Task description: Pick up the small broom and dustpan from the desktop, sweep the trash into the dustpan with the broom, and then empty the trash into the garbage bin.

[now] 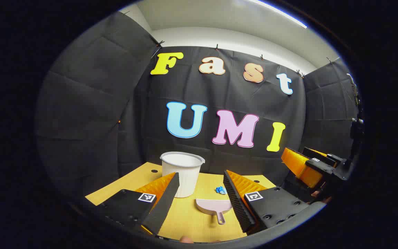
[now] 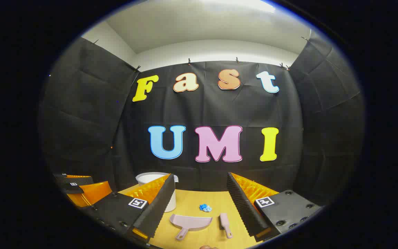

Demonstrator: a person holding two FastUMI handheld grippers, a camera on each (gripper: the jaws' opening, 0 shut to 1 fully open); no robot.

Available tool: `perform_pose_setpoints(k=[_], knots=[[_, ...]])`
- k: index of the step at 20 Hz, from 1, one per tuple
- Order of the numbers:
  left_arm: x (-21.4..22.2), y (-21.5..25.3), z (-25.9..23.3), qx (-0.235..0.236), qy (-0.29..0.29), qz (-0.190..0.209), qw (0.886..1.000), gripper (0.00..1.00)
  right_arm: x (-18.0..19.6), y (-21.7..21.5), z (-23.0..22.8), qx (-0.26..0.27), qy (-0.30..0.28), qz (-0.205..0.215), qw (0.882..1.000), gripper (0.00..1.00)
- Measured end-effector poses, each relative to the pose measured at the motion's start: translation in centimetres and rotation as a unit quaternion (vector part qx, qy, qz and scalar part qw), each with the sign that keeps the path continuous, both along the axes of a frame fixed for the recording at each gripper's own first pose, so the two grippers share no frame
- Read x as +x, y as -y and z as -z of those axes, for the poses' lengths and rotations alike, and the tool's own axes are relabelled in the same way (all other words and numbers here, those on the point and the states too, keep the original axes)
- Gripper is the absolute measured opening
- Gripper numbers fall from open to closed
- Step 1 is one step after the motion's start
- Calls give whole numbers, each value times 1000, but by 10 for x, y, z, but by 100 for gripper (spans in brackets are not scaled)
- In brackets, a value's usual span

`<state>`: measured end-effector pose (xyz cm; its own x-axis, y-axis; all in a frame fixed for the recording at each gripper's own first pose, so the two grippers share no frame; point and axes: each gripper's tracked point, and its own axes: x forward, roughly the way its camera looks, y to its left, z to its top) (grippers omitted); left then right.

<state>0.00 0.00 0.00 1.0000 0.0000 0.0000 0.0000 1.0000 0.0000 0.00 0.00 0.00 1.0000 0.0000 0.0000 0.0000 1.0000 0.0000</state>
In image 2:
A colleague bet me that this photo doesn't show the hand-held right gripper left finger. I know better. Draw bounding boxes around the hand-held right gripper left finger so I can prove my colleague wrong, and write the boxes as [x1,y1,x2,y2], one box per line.
[81,174,176,242]

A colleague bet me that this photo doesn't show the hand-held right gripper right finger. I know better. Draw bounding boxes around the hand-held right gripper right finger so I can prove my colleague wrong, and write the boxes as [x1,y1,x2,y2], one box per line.
[227,172,323,242]

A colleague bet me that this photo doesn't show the white garbage bin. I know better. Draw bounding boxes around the white garbage bin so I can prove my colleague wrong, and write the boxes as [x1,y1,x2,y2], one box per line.
[135,172,179,213]

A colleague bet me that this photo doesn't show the small pink broom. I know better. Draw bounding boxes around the small pink broom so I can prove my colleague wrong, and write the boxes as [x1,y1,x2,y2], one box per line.
[219,213,234,239]

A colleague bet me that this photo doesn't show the pink dustpan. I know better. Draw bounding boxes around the pink dustpan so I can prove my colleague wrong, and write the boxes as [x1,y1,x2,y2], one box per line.
[170,214,213,241]

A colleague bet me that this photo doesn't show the wooden desktop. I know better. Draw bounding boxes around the wooden desktop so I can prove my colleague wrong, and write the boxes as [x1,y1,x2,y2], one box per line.
[117,183,279,249]

